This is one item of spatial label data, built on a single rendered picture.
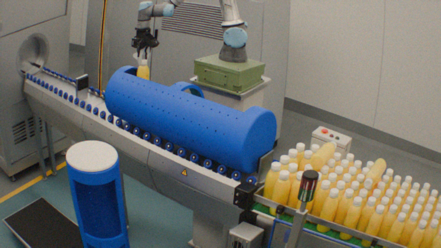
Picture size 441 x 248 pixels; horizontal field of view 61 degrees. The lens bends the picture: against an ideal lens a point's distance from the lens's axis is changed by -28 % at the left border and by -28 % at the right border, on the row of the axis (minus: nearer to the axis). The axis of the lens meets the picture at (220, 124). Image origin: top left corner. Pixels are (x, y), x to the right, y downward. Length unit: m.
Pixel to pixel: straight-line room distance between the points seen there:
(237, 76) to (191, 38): 1.69
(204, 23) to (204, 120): 1.92
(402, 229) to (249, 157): 0.87
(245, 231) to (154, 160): 0.68
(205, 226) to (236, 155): 1.04
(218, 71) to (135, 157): 0.60
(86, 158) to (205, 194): 0.61
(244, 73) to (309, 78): 2.63
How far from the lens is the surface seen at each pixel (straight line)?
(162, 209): 3.55
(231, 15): 2.40
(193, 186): 2.29
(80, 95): 2.99
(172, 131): 2.24
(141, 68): 2.54
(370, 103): 4.84
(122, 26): 4.61
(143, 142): 2.46
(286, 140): 4.64
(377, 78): 4.74
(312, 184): 1.61
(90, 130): 2.78
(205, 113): 2.13
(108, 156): 2.11
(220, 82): 2.48
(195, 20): 4.01
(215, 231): 2.99
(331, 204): 1.86
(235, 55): 2.56
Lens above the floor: 2.07
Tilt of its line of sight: 25 degrees down
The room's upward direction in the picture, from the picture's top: 4 degrees clockwise
